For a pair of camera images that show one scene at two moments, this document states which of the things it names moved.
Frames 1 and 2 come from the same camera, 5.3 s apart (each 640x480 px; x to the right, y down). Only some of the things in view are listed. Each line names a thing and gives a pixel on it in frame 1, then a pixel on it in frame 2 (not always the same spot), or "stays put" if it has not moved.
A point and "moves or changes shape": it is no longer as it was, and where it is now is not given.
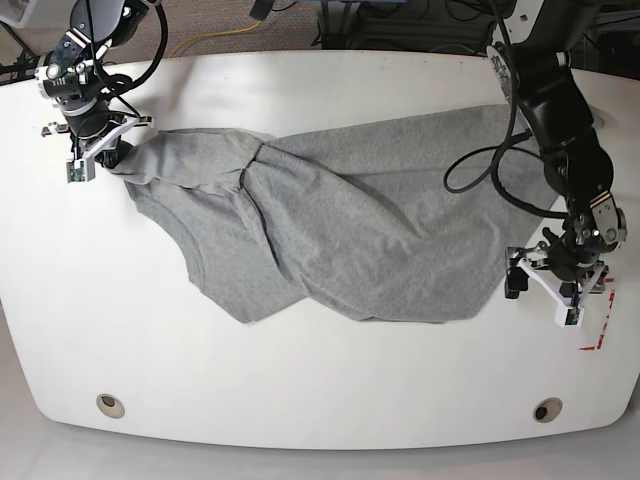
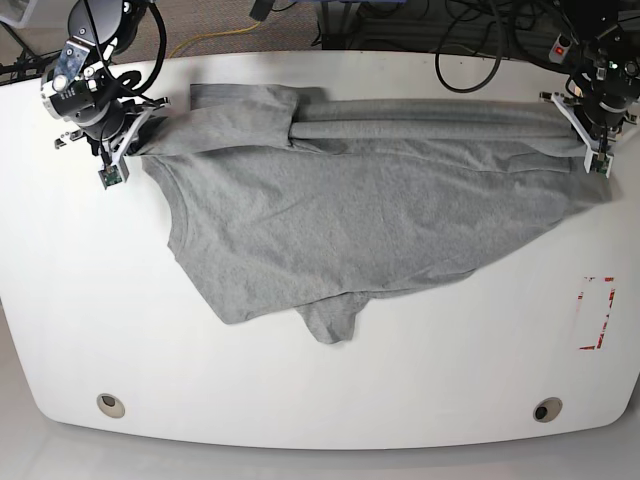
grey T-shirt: (409, 219) moves or changes shape
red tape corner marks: (600, 335) stays put
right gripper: (568, 256) -> (604, 113)
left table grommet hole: (111, 405) stays put
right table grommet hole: (547, 409) stays put
